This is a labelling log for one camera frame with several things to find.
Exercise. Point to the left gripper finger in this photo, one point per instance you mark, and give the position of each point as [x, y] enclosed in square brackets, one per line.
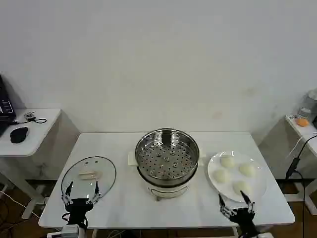
[96, 192]
[68, 194]

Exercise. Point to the white round plate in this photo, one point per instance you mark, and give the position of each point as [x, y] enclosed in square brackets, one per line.
[255, 183]

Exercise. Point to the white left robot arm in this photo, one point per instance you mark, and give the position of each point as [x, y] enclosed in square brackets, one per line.
[70, 231]

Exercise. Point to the white side table rounded corner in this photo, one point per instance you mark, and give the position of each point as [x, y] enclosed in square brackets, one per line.
[37, 138]

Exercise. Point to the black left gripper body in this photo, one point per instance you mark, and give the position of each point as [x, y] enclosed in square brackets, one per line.
[78, 210]

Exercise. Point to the white work table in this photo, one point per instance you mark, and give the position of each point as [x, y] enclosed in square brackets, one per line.
[123, 205]

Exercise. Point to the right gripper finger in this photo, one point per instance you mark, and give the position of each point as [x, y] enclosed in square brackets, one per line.
[246, 199]
[223, 205]

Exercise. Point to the round glass lid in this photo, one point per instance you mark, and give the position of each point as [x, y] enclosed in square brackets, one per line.
[89, 171]

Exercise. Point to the perforated steel steamer basket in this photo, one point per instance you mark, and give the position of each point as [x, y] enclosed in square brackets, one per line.
[168, 158]

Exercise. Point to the black laptop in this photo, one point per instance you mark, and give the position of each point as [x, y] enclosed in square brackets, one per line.
[5, 106]

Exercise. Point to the white steamed bun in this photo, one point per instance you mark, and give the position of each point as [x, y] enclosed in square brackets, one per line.
[247, 169]
[221, 175]
[227, 161]
[239, 187]

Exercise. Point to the white electric cooker base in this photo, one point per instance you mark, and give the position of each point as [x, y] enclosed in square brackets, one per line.
[168, 192]

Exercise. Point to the white side table with clutter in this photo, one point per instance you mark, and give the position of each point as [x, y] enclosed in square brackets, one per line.
[305, 135]

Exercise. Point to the orange round object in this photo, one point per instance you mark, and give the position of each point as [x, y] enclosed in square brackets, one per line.
[302, 122]

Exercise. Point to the black computer mouse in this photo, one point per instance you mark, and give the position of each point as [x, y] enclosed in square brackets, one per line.
[18, 135]

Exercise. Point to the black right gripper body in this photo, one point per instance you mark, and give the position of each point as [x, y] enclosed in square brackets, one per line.
[244, 220]

